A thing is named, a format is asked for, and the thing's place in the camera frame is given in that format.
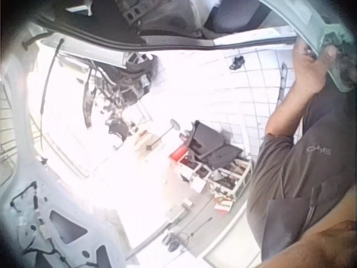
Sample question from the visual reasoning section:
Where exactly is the red and white box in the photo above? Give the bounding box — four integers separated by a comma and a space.
213, 194, 234, 212

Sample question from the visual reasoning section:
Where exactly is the white crate of parts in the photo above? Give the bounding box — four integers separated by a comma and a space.
168, 119, 254, 202

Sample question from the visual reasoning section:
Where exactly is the small black floor part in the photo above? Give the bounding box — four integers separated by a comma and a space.
228, 55, 246, 70

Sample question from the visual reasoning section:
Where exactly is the black rod with disc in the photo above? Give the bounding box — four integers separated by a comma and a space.
149, 118, 181, 148

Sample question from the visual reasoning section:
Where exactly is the heap of dark car parts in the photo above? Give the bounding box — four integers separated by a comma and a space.
81, 52, 160, 142

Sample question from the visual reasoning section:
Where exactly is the person's left hand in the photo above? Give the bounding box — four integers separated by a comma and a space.
291, 41, 340, 95

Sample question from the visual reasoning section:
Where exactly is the white car body panel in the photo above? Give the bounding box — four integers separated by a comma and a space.
259, 0, 355, 93

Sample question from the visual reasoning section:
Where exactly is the white car tailgate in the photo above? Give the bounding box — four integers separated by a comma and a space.
0, 156, 137, 268

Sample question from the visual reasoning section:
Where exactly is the black gas strut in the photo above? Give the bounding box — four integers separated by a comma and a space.
38, 38, 65, 147

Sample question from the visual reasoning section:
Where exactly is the white car body shell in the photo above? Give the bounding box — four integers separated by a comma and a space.
22, 0, 298, 69

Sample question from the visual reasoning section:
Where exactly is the black trim strip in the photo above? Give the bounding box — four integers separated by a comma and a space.
275, 62, 288, 107

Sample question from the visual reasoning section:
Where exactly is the black cable bundle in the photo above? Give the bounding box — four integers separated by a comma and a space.
161, 231, 191, 253

